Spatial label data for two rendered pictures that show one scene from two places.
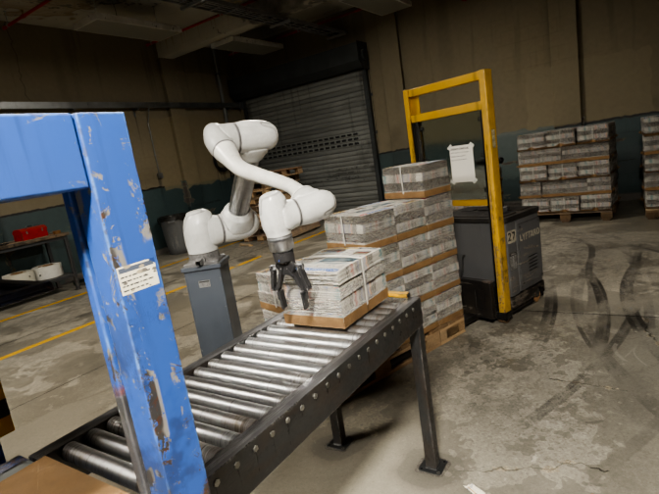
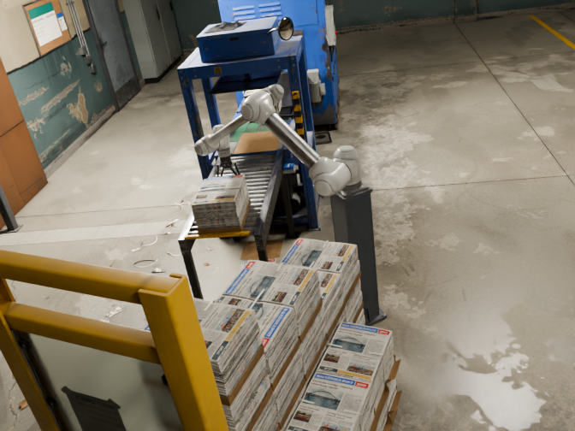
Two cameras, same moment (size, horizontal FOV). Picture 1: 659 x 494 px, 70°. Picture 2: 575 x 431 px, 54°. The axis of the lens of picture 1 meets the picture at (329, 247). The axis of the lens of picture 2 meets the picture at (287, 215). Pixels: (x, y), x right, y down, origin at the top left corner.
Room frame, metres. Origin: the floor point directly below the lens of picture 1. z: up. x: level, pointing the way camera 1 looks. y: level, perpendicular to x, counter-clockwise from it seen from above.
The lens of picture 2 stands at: (5.10, -1.01, 2.61)
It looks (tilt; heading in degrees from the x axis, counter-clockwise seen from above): 29 degrees down; 155
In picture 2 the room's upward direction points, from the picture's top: 9 degrees counter-clockwise
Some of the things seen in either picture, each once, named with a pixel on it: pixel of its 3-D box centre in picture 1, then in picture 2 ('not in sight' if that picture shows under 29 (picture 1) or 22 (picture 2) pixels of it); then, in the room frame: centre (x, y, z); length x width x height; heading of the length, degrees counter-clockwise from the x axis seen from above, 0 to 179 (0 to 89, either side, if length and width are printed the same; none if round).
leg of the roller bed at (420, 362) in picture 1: (424, 397); (198, 293); (1.92, -0.31, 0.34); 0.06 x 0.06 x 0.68; 55
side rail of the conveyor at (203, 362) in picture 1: (222, 365); (272, 192); (1.68, 0.47, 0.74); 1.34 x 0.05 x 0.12; 145
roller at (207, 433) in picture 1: (181, 426); (246, 168); (1.21, 0.48, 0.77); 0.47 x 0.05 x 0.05; 55
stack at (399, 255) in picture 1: (356, 312); (298, 361); (2.97, -0.11, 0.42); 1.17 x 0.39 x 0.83; 127
